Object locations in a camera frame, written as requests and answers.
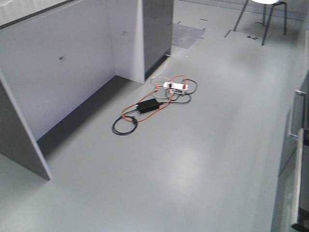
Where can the white power strip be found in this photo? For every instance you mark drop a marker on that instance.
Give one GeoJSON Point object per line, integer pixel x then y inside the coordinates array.
{"type": "Point", "coordinates": [177, 86]}

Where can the grey floor mat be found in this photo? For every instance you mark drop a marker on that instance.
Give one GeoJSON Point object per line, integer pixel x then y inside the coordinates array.
{"type": "Point", "coordinates": [184, 36]}

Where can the grey island cabinet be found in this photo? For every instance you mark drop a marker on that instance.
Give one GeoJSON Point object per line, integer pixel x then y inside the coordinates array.
{"type": "Point", "coordinates": [55, 54]}

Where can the black power adapter brick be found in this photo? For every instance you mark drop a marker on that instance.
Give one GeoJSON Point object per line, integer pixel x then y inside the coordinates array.
{"type": "Point", "coordinates": [147, 105]}

